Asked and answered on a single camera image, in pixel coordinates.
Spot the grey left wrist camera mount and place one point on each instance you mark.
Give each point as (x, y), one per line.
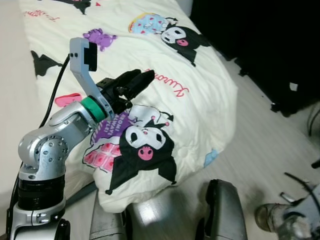
(80, 65)

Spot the robot right leg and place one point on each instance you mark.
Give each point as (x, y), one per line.
(225, 215)

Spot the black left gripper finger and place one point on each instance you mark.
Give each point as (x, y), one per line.
(142, 84)
(128, 77)

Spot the cream cartoon print quilt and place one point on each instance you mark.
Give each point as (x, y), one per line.
(190, 110)

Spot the black wardrobe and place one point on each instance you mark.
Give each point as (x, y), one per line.
(260, 45)

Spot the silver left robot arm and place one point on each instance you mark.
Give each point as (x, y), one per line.
(50, 145)

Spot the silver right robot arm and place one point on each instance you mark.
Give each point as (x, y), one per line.
(272, 217)

